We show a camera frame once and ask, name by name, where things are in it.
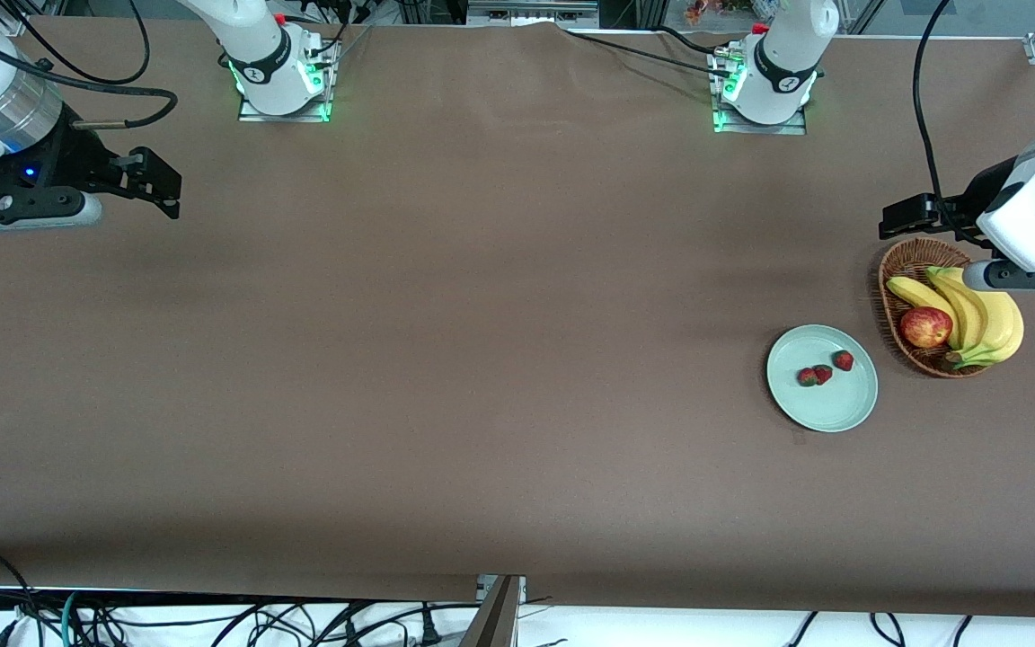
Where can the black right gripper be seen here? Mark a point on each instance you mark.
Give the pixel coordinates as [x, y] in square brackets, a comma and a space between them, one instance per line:
[71, 160]

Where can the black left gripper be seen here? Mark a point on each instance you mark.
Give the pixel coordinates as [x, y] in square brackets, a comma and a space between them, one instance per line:
[985, 192]

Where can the red strawberry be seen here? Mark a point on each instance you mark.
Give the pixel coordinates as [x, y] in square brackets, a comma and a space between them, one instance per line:
[843, 360]
[825, 374]
[806, 377]

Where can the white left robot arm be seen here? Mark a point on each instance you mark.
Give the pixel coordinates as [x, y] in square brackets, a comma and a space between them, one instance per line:
[787, 54]

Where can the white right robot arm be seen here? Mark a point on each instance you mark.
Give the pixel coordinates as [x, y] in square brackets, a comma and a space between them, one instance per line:
[257, 54]

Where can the pale green plate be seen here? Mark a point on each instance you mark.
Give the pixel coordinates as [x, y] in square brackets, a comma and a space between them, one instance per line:
[827, 409]

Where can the yellow banana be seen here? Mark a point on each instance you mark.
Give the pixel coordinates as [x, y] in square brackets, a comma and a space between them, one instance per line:
[1003, 319]
[917, 292]
[967, 314]

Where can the brown wicker basket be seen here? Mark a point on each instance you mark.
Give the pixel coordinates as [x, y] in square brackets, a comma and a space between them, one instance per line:
[888, 314]

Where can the red apple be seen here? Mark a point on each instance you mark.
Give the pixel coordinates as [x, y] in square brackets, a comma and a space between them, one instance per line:
[926, 327]

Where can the grey background device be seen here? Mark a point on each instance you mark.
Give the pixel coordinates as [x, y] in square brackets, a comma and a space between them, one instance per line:
[526, 13]

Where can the brown table cover sheet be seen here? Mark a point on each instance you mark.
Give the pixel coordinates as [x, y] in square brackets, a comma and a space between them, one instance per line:
[517, 449]

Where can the black power plug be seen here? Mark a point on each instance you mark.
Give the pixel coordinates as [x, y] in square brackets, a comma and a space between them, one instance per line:
[429, 633]

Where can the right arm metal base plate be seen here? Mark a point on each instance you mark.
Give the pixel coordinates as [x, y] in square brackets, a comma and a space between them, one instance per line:
[252, 114]

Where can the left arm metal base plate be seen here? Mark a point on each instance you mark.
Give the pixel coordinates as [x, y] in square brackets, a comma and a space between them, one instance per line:
[756, 128]

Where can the aluminium frame profile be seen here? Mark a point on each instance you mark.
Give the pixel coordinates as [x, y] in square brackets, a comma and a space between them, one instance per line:
[495, 620]

